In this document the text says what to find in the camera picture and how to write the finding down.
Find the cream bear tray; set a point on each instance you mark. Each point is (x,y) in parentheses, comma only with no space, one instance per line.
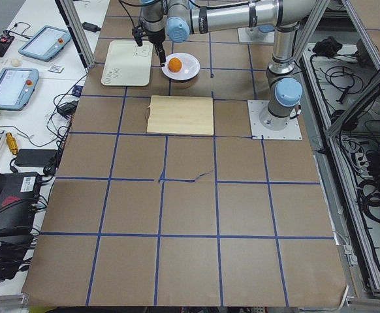
(127,64)

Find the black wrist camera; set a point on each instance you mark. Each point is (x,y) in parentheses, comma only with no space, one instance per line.
(138,33)

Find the white round plate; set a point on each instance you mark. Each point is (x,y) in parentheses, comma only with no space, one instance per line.
(190,67)

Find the black computer box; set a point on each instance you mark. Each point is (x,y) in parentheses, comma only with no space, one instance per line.
(19,192)

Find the aluminium side frame rail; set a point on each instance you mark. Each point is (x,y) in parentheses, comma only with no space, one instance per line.
(345,98)

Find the blue teach pendant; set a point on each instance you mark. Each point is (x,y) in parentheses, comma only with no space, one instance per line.
(46,44)
(16,87)

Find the orange fruit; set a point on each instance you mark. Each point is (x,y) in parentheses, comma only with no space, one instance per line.
(175,64)

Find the near blue teach pendant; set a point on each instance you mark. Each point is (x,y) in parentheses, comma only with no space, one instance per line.
(16,87)

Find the gold metal cylinder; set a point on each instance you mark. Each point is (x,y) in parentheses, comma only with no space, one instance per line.
(11,143)

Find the far blue teach pendant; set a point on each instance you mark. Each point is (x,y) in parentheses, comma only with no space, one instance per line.
(46,44)

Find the brown paper table cover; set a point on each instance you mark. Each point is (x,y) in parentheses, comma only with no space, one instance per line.
(141,219)

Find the black power adapter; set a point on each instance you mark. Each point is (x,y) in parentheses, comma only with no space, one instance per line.
(34,157)

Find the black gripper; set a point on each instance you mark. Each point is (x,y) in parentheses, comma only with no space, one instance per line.
(155,36)

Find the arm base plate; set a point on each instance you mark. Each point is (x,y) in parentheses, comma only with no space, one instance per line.
(264,126)
(245,36)

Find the aluminium frame post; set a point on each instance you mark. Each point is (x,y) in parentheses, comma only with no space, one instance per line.
(71,19)

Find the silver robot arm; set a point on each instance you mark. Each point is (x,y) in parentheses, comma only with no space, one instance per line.
(177,20)
(263,29)

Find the wooden cutting board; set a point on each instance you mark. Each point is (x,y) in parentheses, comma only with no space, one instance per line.
(181,115)

